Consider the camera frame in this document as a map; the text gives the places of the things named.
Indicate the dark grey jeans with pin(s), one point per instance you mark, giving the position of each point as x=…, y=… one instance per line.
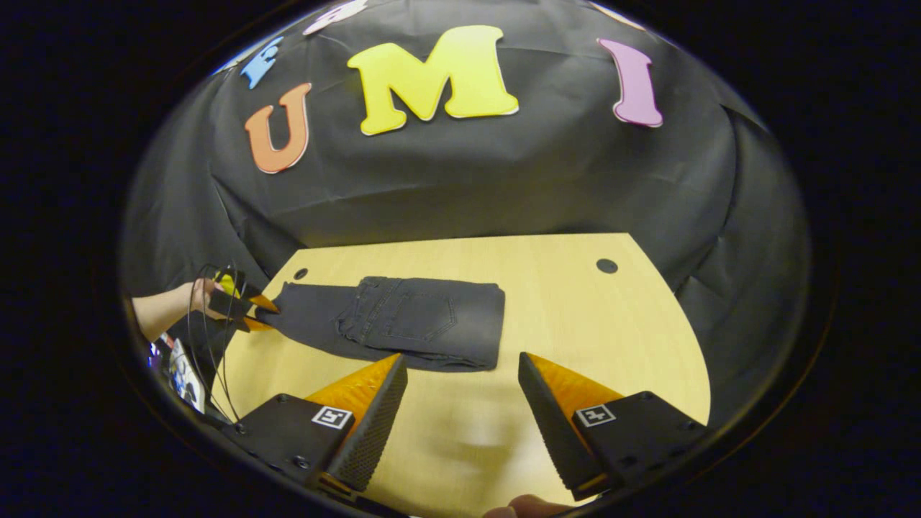
x=432, y=316

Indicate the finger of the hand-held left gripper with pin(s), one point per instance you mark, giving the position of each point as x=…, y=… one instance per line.
x=257, y=302
x=255, y=325

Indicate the black backdrop cloth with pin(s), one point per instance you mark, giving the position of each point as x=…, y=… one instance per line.
x=504, y=180

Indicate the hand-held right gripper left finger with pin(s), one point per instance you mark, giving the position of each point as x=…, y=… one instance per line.
x=374, y=424

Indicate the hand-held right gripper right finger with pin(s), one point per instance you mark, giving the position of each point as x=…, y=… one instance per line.
x=554, y=432

